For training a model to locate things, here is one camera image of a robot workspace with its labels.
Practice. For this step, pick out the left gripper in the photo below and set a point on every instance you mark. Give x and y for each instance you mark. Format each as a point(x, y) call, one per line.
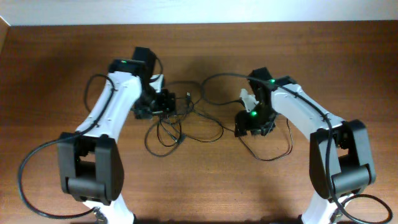
point(166, 104)

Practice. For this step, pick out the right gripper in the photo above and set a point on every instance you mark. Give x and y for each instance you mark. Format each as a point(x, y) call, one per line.
point(242, 123)

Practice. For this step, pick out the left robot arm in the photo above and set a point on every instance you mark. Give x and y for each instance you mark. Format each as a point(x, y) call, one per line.
point(91, 170)

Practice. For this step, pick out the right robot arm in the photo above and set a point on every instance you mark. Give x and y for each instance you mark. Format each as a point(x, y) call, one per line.
point(341, 163)

